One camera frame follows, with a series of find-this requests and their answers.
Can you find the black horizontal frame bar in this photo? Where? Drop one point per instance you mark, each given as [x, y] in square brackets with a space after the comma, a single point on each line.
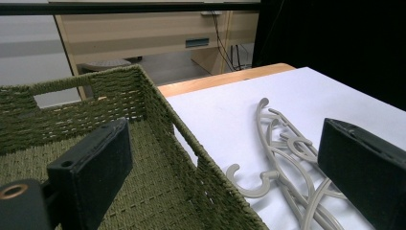
[127, 8]

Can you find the white cabinet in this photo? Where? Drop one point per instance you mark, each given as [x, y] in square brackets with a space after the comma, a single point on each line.
[28, 35]

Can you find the black curtain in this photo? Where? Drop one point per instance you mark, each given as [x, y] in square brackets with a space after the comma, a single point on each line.
[335, 38]

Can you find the grey plastic clothes hanger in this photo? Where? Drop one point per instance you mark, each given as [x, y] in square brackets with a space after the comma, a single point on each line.
[255, 193]
[295, 141]

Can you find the green woven basket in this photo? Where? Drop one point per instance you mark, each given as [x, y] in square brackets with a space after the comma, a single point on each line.
[159, 179]

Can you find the white table sheet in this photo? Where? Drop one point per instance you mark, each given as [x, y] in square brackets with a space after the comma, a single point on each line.
[223, 121]

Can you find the light wooden desk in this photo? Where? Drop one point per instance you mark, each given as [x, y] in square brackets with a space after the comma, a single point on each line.
[134, 35]

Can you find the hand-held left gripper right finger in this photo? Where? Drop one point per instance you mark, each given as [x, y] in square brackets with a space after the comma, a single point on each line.
[364, 172]

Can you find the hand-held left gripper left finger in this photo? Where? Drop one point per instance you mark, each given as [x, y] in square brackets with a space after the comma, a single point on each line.
[92, 169]

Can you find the chair base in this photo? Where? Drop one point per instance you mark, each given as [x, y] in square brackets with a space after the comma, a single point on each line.
[105, 64]

